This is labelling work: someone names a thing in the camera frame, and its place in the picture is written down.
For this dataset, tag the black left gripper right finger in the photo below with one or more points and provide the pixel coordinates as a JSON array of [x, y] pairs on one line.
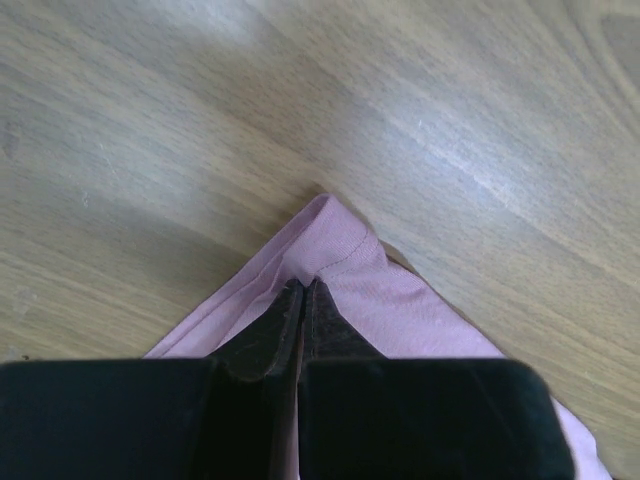
[[326, 334]]

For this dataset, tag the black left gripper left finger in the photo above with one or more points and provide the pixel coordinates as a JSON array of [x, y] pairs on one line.
[[267, 343]]

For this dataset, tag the pink printed t-shirt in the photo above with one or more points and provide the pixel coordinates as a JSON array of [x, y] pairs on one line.
[[443, 403]]

